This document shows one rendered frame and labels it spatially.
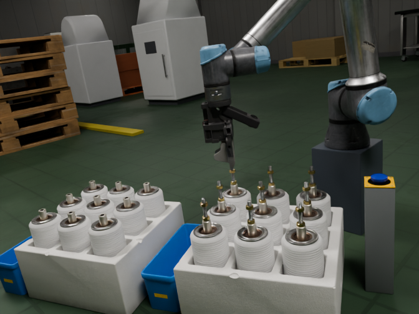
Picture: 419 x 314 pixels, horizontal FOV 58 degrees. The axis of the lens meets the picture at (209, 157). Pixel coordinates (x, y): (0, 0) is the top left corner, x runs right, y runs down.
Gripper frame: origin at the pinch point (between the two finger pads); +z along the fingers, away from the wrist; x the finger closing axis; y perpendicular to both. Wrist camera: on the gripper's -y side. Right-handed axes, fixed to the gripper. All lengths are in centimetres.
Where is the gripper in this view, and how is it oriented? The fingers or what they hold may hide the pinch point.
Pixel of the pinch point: (233, 164)
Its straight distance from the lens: 114.7
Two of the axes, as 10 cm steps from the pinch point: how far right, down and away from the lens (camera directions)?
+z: 1.3, 9.5, 3.0
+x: -1.1, 3.1, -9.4
